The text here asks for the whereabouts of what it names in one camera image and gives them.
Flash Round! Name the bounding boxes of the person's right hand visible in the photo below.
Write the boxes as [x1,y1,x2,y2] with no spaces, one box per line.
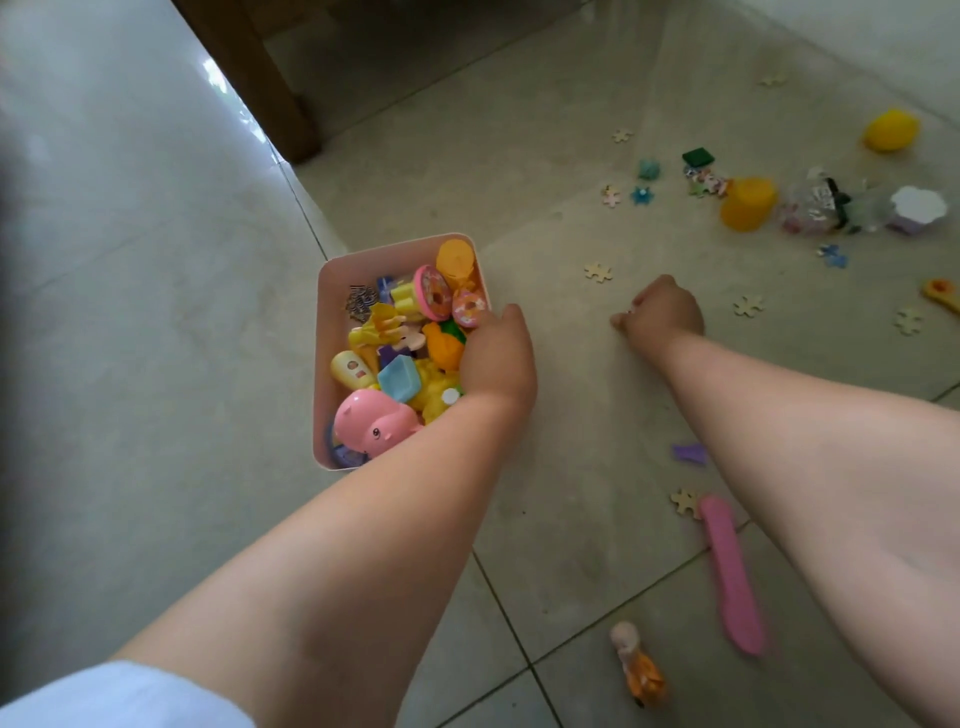
[609,274,706,360]

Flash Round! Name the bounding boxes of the person's left hand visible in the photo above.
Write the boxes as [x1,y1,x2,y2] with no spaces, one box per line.
[458,303,539,421]

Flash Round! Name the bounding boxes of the pink dark toy piece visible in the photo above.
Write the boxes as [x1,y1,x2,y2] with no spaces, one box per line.
[452,288,489,330]

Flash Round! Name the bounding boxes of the light blue toy cup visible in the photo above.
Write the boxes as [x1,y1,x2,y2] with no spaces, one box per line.
[377,354,424,405]

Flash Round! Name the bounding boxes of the yellow toy cup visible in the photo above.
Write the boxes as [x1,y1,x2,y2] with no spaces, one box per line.
[719,177,779,234]

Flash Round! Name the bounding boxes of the colourful printed puzzle pieces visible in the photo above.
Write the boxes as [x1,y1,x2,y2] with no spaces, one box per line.
[683,168,730,200]

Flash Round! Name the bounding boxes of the pink round toy animal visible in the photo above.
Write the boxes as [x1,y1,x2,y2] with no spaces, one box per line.
[332,388,425,460]

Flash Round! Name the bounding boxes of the striped card gold pins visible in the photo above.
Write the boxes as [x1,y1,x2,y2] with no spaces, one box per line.
[344,284,380,324]

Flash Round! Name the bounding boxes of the clear bag of trinkets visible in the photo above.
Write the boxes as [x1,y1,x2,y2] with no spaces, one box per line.
[778,176,845,235]

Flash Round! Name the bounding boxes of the pink plastic toy tray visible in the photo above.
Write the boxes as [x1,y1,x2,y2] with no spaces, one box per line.
[311,232,493,472]

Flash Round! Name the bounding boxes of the pink toy stick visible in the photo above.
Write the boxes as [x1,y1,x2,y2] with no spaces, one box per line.
[697,494,768,659]

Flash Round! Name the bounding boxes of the white scalloped toy cup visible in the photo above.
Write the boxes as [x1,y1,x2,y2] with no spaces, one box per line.
[887,185,949,238]

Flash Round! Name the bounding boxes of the yellow toy ladle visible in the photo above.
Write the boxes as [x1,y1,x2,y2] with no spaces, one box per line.
[920,278,960,315]

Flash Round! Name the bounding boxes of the yellow round toy fruit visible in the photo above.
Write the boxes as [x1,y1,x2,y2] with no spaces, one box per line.
[862,109,921,154]

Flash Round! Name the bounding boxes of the small orange figurine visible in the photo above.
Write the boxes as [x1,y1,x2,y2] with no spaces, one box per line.
[608,620,669,709]

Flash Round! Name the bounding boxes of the person's right forearm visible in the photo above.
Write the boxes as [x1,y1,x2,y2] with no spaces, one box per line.
[652,329,960,728]

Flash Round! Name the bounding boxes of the person's left forearm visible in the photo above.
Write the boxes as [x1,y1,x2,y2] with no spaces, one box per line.
[112,389,534,728]

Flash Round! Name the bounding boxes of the person's white sleeve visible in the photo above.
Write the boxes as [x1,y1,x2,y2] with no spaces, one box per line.
[0,659,256,728]

